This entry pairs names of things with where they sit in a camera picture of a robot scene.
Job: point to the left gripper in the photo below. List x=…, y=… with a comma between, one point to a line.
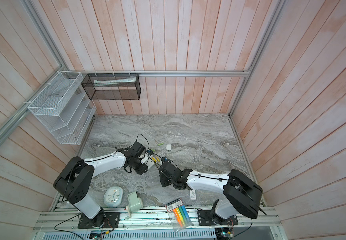
x=142, y=170

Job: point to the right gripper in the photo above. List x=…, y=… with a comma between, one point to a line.
x=162, y=176

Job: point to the white battery cover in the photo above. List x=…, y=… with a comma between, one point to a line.
x=168, y=147

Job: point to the white air conditioner remote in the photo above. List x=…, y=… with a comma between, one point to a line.
x=150, y=163

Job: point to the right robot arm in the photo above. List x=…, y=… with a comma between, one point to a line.
x=242, y=195

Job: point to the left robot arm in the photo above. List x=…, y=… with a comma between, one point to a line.
x=74, y=181

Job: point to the pale green alarm clock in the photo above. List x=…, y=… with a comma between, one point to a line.
x=113, y=196

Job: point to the pack of coloured markers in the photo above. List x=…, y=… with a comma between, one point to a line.
x=178, y=215

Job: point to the paper in black basket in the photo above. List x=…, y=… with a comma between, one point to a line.
x=127, y=82

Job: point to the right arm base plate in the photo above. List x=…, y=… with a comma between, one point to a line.
x=209, y=218

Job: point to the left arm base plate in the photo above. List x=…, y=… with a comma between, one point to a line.
x=102, y=220

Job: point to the black wire mesh basket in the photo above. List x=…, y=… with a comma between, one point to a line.
x=111, y=93

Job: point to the white wire mesh shelf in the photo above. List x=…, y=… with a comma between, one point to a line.
x=63, y=111

